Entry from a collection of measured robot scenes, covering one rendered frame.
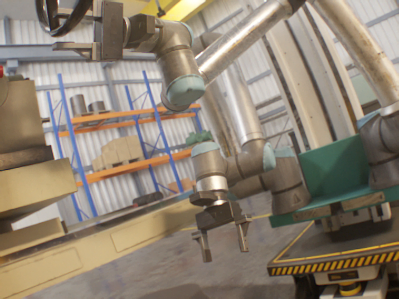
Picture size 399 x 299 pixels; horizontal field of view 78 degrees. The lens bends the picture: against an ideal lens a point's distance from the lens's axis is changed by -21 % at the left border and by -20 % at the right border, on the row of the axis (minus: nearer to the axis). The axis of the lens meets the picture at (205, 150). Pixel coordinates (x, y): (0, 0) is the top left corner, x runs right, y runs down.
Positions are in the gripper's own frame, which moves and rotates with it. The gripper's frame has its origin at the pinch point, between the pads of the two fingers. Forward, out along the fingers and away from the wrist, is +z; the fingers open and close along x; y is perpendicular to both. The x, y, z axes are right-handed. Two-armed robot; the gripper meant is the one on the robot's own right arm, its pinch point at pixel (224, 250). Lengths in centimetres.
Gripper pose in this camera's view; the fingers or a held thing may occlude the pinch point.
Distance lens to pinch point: 86.9
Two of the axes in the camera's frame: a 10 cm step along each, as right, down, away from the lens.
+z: 1.7, 8.7, -4.6
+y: 6.4, 2.6, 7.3
